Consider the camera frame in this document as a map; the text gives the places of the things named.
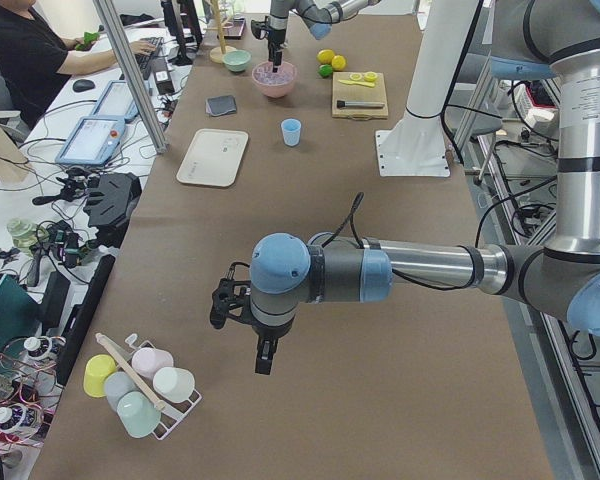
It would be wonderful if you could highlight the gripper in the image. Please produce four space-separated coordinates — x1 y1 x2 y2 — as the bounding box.
253 323 288 375
268 28 286 73

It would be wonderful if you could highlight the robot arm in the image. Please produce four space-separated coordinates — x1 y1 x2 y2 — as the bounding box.
247 1 600 374
264 0 379 72

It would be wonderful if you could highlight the pile of clear ice cubes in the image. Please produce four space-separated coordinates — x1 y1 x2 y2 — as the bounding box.
254 65 294 86

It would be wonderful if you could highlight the light blue plastic cup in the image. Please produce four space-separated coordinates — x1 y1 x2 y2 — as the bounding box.
280 118 302 147

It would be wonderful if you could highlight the white cup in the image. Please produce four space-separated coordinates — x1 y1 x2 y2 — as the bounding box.
152 367 195 403

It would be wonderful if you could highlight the pink cup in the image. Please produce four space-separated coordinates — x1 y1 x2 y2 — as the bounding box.
131 347 174 380

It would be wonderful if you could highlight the mint green cup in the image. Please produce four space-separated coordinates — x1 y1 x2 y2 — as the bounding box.
116 391 161 438

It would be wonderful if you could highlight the grey cup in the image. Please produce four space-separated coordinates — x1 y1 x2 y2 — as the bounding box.
104 371 136 412

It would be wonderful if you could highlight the yellow cup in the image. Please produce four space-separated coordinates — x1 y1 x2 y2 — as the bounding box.
83 354 117 398

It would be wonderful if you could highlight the pink bowl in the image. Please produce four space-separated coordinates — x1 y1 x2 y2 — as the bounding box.
251 61 298 98

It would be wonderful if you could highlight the mint green bowl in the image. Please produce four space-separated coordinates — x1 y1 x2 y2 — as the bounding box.
223 49 252 73

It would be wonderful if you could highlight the green lime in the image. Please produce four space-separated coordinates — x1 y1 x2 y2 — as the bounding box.
318 64 333 78

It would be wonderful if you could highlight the dark red tray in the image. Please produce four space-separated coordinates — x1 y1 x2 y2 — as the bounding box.
222 18 246 40

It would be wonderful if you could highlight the yellow lemon right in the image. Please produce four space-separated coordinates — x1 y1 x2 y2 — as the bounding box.
331 55 347 71

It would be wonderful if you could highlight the wooden mug tree stand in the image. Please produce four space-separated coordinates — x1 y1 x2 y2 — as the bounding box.
206 0 236 64

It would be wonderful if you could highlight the bamboo cutting board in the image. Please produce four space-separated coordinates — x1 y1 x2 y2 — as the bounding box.
332 72 389 119

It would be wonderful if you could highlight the steel muddler black tip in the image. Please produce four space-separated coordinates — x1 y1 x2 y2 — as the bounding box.
336 100 385 109

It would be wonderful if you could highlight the black monitor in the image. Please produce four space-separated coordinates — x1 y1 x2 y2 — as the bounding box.
160 0 203 66

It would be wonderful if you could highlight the lemon half upper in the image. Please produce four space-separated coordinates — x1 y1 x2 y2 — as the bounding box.
364 72 378 83

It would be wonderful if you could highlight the yellow plastic knife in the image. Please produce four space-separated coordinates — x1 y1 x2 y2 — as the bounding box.
337 79 376 88

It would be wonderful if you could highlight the black box on desk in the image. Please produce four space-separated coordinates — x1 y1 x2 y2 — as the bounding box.
150 57 175 95

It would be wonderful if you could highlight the cream rabbit tray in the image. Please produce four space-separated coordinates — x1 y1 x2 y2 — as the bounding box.
176 128 249 188

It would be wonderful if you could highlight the black keyboard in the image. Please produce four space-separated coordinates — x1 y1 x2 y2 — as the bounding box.
133 36 167 81

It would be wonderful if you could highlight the teach pendant far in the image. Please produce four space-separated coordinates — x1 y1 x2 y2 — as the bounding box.
91 80 139 123

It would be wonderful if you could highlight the teach pendant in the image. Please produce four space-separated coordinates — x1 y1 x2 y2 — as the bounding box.
91 80 139 123
55 115 126 167

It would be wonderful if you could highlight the black computer mouse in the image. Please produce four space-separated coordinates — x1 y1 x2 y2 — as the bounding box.
72 79 95 93

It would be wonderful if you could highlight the teach pendant near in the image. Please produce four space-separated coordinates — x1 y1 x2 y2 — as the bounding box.
55 115 126 167

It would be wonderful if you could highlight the person in black shirt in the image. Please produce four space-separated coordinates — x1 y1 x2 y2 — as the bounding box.
0 0 157 131

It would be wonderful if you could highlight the white wire cup rack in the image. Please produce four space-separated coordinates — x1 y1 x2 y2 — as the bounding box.
125 333 203 441

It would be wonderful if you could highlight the wooden rack handle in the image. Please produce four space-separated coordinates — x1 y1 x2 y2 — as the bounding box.
95 332 166 411

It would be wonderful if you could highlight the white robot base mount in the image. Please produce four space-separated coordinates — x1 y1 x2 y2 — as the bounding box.
376 0 482 177

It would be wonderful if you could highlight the aluminium frame post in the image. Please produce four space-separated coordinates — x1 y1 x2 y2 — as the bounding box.
93 0 167 154

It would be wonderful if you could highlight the black plastic bracket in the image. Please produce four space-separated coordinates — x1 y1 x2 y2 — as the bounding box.
83 173 142 248

